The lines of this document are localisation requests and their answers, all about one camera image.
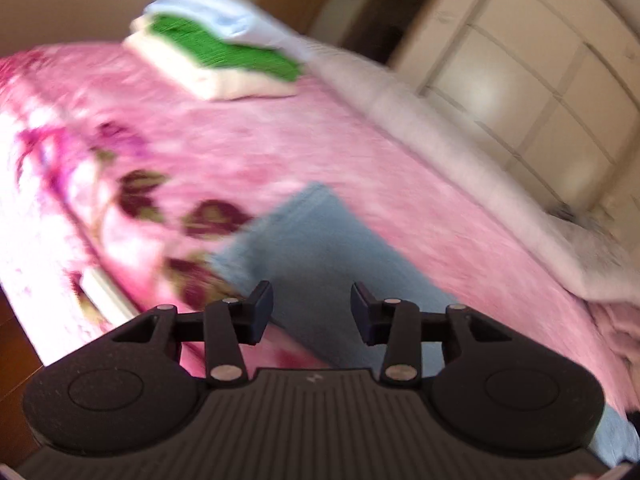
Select light blue folded cloth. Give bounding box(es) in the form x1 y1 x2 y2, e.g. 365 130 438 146
145 0 313 63

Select pink floral blanket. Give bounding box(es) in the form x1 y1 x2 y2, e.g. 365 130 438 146
0 42 631 416

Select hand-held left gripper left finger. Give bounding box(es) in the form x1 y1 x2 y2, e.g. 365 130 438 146
111 281 275 388

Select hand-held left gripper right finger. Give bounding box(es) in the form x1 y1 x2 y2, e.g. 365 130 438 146
350 281 516 388

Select white blanket label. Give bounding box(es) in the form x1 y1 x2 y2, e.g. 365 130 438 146
80 267 138 321

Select green folded cloth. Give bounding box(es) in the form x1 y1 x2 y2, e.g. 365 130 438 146
150 14 306 83

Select striped white quilt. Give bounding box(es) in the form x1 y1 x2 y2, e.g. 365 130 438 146
300 42 640 306

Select purple pillow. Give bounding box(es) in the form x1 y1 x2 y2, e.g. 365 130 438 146
587 302 640 361

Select wooden door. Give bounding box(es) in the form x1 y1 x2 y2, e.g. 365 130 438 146
255 0 451 66

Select cream folded cloth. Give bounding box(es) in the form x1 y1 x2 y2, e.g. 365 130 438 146
122 15 301 102

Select blue denim jeans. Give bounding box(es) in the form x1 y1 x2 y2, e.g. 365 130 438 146
207 182 640 468

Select cream wardrobe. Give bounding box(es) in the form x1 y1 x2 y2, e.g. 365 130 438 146
387 0 640 226

